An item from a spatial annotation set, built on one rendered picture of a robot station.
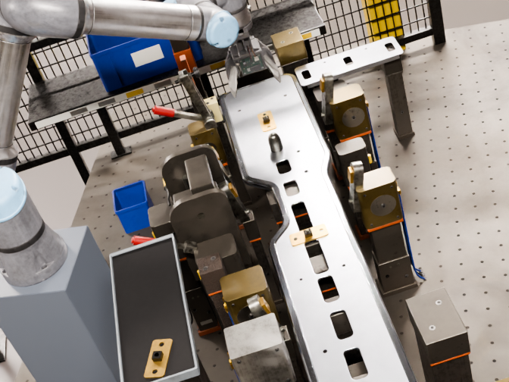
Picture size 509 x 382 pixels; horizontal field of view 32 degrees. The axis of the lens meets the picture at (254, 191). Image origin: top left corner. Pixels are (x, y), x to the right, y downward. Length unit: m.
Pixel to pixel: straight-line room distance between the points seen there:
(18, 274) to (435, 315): 0.87
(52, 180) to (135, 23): 2.48
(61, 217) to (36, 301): 2.06
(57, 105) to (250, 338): 1.23
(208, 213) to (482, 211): 0.81
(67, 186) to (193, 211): 2.34
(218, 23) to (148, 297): 0.59
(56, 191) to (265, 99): 1.94
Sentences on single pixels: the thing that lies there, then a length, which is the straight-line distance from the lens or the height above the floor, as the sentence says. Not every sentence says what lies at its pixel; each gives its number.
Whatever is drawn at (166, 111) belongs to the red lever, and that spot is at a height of 1.13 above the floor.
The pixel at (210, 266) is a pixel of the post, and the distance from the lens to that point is 1.84.
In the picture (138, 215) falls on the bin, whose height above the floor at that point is 0.75.
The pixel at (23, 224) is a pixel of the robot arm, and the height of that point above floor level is 1.24.
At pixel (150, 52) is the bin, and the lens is 2.59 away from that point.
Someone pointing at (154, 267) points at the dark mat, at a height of 1.16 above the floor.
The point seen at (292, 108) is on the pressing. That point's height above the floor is 1.00.
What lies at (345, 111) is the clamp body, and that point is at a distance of 2.27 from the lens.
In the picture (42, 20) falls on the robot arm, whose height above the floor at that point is 1.61.
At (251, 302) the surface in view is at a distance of 1.72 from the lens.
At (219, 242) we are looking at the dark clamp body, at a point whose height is 1.08.
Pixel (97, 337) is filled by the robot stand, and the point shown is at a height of 0.92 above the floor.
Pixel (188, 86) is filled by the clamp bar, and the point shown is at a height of 1.18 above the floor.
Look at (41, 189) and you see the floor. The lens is 4.25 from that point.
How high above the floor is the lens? 2.33
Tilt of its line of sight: 39 degrees down
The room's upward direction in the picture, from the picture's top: 19 degrees counter-clockwise
